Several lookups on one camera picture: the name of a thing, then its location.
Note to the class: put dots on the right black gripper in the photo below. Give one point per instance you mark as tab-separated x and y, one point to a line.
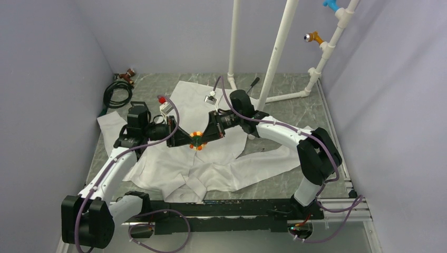
214	131

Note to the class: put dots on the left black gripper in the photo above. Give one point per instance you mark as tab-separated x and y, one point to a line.
181	138

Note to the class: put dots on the orange yellow flower brooch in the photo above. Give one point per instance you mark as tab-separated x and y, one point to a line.
196	141

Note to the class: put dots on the white button shirt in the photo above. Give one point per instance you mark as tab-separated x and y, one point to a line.
183	174

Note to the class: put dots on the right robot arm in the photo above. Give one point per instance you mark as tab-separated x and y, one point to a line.
317	154

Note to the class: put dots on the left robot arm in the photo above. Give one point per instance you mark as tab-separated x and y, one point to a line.
90	218

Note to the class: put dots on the brown toy figure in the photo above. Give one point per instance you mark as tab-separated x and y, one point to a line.
127	76

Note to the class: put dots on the orange hook on rack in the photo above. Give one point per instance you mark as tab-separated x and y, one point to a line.
314	36

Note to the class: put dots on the blue hook on rack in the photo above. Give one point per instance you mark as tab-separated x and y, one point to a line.
332	4

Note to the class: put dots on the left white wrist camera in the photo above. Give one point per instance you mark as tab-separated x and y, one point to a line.
165	106

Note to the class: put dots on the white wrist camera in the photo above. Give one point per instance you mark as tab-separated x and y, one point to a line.
211	98
165	106

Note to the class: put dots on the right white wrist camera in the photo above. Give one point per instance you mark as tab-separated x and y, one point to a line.
211	98

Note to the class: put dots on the black handled screwdriver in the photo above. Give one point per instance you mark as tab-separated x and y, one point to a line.
255	81

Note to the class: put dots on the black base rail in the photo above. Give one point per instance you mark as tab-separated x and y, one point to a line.
274	215

